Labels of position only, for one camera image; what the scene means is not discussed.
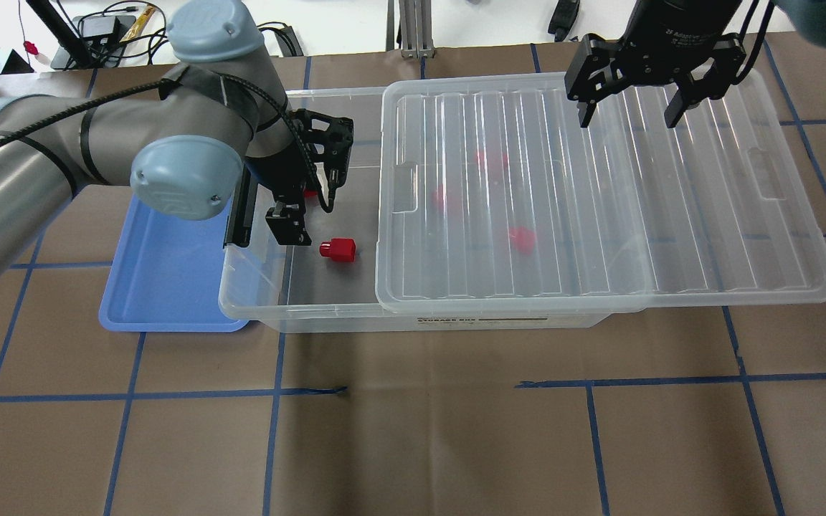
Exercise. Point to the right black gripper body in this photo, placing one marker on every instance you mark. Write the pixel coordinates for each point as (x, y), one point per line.
(678, 29)

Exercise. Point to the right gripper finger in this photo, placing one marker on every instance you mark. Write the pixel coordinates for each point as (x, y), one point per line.
(727, 56)
(594, 74)

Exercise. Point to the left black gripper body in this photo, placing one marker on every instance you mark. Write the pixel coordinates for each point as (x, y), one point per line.
(288, 223)

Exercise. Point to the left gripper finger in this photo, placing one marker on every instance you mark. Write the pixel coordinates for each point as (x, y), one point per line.
(286, 220)
(330, 180)

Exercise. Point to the red block with cylinder nub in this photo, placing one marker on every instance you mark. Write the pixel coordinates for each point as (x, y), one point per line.
(338, 249)

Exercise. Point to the clear ribbed box lid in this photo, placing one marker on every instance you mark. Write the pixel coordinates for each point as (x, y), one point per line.
(628, 213)

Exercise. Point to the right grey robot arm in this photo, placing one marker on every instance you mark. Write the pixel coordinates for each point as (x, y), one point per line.
(807, 17)

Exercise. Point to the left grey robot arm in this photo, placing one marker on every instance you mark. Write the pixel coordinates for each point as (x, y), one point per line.
(184, 143)

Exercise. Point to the clear plastic storage box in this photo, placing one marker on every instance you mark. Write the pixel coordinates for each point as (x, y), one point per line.
(296, 290)

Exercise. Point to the red block in box centre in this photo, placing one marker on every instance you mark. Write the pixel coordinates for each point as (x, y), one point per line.
(448, 203)

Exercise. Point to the red block in box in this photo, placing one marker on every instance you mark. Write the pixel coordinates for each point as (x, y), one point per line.
(448, 203)
(522, 239)

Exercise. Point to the red block at box edge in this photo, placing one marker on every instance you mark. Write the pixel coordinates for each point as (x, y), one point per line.
(493, 163)

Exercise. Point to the blue plastic tray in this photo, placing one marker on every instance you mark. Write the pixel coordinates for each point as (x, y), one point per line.
(165, 276)

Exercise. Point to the black power adapter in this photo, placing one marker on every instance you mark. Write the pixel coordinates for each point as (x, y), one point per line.
(103, 29)

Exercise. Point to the black box latch handle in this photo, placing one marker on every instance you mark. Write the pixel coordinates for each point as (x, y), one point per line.
(240, 220)

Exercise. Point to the aluminium extrusion post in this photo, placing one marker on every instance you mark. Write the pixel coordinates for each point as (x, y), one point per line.
(409, 27)

